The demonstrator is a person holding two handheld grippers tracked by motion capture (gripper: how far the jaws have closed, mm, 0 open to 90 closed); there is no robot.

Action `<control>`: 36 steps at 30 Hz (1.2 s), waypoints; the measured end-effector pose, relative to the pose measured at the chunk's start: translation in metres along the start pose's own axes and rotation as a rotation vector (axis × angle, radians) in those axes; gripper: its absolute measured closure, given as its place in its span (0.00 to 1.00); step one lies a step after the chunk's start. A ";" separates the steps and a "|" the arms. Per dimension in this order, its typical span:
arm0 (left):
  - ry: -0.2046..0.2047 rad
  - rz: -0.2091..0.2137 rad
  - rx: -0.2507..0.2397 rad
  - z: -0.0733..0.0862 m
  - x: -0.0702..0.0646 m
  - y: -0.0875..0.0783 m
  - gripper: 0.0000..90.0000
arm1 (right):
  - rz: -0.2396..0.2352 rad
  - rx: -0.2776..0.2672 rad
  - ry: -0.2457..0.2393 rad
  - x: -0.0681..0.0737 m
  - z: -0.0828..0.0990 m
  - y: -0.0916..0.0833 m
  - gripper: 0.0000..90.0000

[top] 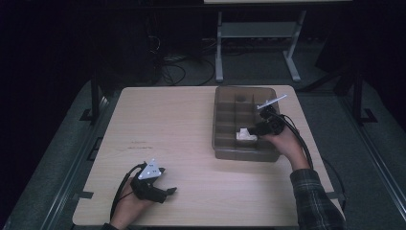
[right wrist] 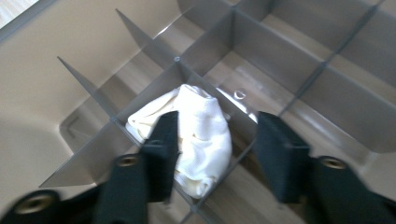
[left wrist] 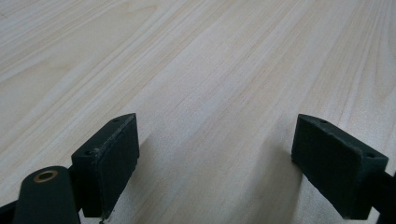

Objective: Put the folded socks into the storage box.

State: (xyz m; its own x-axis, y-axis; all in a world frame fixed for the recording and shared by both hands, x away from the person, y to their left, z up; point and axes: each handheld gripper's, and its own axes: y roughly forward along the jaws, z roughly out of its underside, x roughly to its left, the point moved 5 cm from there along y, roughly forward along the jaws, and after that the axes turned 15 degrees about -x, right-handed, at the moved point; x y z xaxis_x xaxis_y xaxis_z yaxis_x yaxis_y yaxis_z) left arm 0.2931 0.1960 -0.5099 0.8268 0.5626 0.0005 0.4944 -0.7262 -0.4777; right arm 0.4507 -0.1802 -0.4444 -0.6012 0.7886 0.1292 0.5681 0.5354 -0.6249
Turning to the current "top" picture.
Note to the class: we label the grey metal stand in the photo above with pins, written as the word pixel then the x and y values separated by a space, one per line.
pixel 258 30

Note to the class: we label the person's right hand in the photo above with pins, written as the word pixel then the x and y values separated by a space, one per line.
pixel 290 145

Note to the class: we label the black frame post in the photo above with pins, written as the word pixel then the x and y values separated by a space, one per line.
pixel 94 99
pixel 357 99

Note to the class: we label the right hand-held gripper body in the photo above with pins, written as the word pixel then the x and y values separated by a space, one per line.
pixel 271 126

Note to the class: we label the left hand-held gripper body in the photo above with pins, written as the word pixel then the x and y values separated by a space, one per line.
pixel 148 190

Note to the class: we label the brown translucent divided storage box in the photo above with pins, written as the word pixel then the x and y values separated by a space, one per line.
pixel 230 127

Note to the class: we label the black table edge bracket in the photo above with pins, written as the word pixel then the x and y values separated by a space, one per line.
pixel 83 195
pixel 338 195

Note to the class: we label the person's left hand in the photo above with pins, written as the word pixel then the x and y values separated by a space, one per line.
pixel 126 207

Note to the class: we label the aluminium frame rail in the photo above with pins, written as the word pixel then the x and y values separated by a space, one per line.
pixel 73 166
pixel 373 159

